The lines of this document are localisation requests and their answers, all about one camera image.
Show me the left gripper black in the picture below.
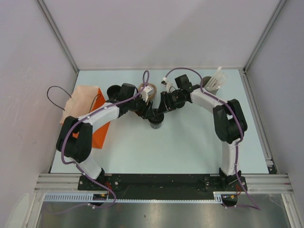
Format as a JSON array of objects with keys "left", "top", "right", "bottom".
[{"left": 127, "top": 92, "right": 155, "bottom": 119}]

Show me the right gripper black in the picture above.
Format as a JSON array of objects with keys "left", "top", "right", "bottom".
[{"left": 157, "top": 90, "right": 184, "bottom": 115}]

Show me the dark single cup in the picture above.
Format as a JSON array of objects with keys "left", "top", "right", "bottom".
[{"left": 149, "top": 120, "right": 162, "bottom": 129}]

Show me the orange paper bag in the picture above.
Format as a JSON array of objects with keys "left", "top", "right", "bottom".
[{"left": 60, "top": 85, "right": 110, "bottom": 149}]

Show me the black cup lid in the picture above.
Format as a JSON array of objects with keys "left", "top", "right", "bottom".
[{"left": 148, "top": 108, "right": 164, "bottom": 124}]

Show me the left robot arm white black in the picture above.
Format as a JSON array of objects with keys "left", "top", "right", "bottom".
[{"left": 56, "top": 83, "right": 156, "bottom": 190}]

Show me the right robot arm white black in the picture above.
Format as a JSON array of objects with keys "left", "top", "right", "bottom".
[{"left": 158, "top": 75, "right": 247, "bottom": 191}]

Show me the left black coffee cup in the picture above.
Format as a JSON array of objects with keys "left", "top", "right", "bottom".
[{"left": 106, "top": 85, "right": 121, "bottom": 99}]

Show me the left brown pulp cup carrier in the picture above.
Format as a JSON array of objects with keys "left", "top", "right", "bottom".
[{"left": 135, "top": 83, "right": 157, "bottom": 119}]

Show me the grey straw holder cup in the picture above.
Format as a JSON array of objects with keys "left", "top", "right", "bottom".
[{"left": 200, "top": 76, "right": 219, "bottom": 95}]

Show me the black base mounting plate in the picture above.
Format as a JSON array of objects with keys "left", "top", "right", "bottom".
[{"left": 77, "top": 173, "right": 247, "bottom": 200}]

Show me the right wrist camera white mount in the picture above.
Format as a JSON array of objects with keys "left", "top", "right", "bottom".
[{"left": 161, "top": 77, "right": 174, "bottom": 93}]

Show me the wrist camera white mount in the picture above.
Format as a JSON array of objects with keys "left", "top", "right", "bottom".
[
  {"left": 161, "top": 77, "right": 174, "bottom": 93},
  {"left": 141, "top": 86, "right": 154, "bottom": 102}
]

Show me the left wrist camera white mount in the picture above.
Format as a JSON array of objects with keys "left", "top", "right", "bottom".
[{"left": 141, "top": 86, "right": 154, "bottom": 102}]

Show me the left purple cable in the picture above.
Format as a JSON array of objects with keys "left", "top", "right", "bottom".
[{"left": 46, "top": 70, "right": 150, "bottom": 215}]

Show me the purple cable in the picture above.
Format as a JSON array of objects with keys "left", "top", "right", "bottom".
[
  {"left": 163, "top": 67, "right": 262, "bottom": 211},
  {"left": 46, "top": 70, "right": 150, "bottom": 215}
]

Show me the aluminium frame rail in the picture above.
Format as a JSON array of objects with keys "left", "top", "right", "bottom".
[{"left": 35, "top": 173, "right": 294, "bottom": 194}]

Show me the white slotted cable duct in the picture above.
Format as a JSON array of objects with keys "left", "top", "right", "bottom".
[{"left": 44, "top": 192, "right": 222, "bottom": 203}]

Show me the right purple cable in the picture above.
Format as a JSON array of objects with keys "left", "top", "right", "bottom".
[{"left": 163, "top": 67, "right": 262, "bottom": 211}]

